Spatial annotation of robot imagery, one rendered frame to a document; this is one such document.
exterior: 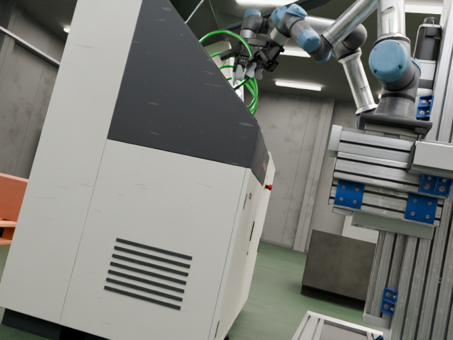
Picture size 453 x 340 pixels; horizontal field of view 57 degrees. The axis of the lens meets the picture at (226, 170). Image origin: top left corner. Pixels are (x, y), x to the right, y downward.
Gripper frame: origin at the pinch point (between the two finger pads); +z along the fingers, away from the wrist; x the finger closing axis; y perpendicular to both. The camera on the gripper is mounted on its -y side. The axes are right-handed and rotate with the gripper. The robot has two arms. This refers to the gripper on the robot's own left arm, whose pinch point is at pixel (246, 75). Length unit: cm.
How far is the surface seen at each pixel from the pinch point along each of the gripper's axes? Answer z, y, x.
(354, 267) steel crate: 139, 52, 225
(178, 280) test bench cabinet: 51, 63, -39
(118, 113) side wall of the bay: 30, -1, -48
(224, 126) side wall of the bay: 8.1, 25.3, -23.7
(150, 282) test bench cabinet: 58, 58, -45
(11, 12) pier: 493, -878, 198
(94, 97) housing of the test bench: 32, -12, -54
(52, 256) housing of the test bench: 77, 31, -68
